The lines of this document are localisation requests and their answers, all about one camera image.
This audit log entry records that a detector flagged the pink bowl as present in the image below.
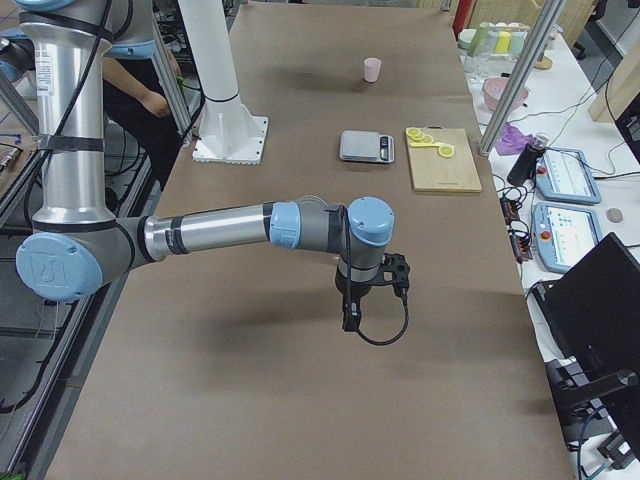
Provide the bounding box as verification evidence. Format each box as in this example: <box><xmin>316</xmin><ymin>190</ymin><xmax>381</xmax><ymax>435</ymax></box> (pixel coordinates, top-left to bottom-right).
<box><xmin>482</xmin><ymin>77</ymin><xmax>530</xmax><ymax>112</ymax></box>

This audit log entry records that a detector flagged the teach pendant tablet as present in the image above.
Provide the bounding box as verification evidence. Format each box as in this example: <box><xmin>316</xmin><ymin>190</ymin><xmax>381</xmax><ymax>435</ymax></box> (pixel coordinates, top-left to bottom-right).
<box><xmin>535</xmin><ymin>148</ymin><xmax>601</xmax><ymax>205</ymax></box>
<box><xmin>531</xmin><ymin>202</ymin><xmax>602</xmax><ymax>273</ymax></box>

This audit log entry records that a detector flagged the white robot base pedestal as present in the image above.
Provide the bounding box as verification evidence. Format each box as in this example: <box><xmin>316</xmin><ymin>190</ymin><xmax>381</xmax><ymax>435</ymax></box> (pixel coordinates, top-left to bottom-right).
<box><xmin>179</xmin><ymin>0</ymin><xmax>269</xmax><ymax>165</ymax></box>

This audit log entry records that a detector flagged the green cup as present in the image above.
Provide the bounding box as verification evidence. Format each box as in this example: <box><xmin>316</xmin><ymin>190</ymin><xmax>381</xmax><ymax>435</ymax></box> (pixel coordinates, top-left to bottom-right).
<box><xmin>467</xmin><ymin>22</ymin><xmax>490</xmax><ymax>57</ymax></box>

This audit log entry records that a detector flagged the lower teach pendant tablet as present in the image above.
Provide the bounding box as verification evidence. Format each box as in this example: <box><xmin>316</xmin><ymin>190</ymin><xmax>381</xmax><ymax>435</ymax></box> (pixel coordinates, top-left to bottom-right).
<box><xmin>531</xmin><ymin>202</ymin><xmax>602</xmax><ymax>273</ymax></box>

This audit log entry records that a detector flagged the pink plastic cup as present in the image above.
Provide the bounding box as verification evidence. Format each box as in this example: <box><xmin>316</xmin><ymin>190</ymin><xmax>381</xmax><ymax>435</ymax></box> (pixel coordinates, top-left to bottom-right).
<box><xmin>363</xmin><ymin>57</ymin><xmax>382</xmax><ymax>83</ymax></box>

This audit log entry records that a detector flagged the yellow plastic knife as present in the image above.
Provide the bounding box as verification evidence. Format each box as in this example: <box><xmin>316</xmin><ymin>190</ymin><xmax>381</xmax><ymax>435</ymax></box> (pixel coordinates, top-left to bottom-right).
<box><xmin>409</xmin><ymin>142</ymin><xmax>442</xmax><ymax>148</ymax></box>

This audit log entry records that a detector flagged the aluminium frame post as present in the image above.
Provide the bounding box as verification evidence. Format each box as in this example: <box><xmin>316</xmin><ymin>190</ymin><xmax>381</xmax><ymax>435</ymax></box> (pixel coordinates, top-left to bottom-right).
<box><xmin>478</xmin><ymin>0</ymin><xmax>565</xmax><ymax>157</ymax></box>

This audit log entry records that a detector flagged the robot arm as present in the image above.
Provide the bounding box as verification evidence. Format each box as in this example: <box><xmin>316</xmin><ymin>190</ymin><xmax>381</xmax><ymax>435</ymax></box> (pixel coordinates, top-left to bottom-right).
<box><xmin>15</xmin><ymin>1</ymin><xmax>410</xmax><ymax>332</ymax></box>

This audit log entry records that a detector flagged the black thermos bottle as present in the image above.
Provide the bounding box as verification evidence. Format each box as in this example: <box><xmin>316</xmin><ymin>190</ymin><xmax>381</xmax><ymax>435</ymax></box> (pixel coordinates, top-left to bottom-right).
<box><xmin>507</xmin><ymin>137</ymin><xmax>548</xmax><ymax>186</ymax></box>

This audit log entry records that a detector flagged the gripper usb cable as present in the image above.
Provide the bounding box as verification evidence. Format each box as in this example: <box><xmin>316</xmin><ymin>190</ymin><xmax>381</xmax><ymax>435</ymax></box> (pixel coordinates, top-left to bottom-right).
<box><xmin>355</xmin><ymin>284</ymin><xmax>411</xmax><ymax>346</ymax></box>

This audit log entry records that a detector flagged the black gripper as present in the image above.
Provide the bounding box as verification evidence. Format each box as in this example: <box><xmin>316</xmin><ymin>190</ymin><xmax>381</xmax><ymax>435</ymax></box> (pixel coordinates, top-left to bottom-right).
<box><xmin>335</xmin><ymin>253</ymin><xmax>410</xmax><ymax>333</ymax></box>

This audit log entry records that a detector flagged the upper teach pendant tablet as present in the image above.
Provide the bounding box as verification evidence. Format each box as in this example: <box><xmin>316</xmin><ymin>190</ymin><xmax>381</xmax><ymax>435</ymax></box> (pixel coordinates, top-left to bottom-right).
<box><xmin>535</xmin><ymin>148</ymin><xmax>601</xmax><ymax>205</ymax></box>

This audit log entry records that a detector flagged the silver digital kitchen scale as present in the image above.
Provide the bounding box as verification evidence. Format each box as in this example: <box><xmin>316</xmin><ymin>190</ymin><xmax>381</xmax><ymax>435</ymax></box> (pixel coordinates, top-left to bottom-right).
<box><xmin>339</xmin><ymin>130</ymin><xmax>395</xmax><ymax>164</ymax></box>

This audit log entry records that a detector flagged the purple cloth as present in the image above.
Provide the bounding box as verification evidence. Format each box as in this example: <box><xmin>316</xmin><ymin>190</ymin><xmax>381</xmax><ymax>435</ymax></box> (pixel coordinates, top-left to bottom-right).
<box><xmin>494</xmin><ymin>123</ymin><xmax>534</xmax><ymax>156</ymax></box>

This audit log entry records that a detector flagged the yellow cup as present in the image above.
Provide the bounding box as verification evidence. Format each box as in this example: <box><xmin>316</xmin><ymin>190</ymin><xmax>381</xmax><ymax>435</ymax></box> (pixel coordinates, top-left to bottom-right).
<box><xmin>494</xmin><ymin>31</ymin><xmax>511</xmax><ymax>54</ymax></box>

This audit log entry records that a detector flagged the lemon slice far end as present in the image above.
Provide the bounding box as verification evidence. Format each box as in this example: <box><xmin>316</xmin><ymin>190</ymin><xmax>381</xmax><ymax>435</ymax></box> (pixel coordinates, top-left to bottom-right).
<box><xmin>437</xmin><ymin>143</ymin><xmax>455</xmax><ymax>158</ymax></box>

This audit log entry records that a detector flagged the wooden cutting board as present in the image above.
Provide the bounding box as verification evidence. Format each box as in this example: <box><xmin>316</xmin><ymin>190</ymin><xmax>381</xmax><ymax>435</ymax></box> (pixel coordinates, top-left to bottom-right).
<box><xmin>405</xmin><ymin>127</ymin><xmax>482</xmax><ymax>194</ymax></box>

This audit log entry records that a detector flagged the person in black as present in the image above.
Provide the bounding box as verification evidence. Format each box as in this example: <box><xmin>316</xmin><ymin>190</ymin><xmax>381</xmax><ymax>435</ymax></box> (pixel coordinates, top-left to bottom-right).
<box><xmin>102</xmin><ymin>57</ymin><xmax>182</xmax><ymax>188</ymax></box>

